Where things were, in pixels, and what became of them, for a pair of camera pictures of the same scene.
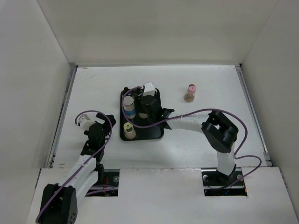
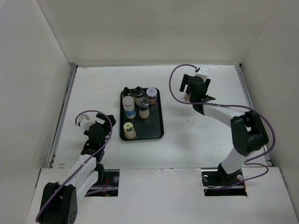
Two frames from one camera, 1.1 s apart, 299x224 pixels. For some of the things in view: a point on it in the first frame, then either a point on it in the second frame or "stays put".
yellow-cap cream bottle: [129, 132] stays put
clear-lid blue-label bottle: [129, 107] stays put
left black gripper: [107, 122] stays put
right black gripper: [143, 110] -> [186, 81]
